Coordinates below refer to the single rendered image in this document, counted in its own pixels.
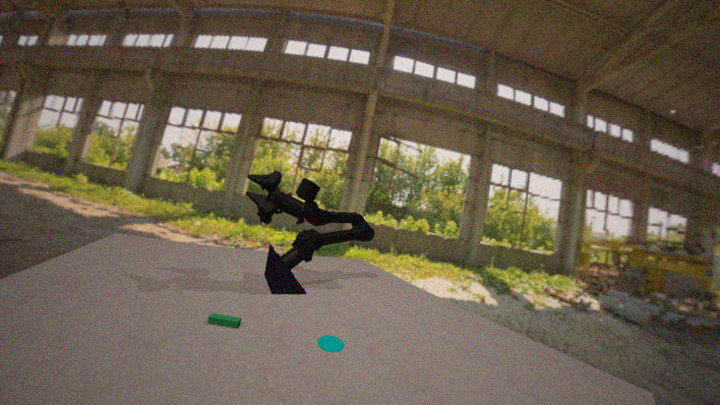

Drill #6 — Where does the green rectangular post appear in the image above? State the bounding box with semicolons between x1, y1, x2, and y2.
208;314;241;328

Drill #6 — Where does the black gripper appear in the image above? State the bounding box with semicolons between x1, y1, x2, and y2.
246;170;293;214

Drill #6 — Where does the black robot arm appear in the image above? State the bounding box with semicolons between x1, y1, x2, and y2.
257;177;375;274

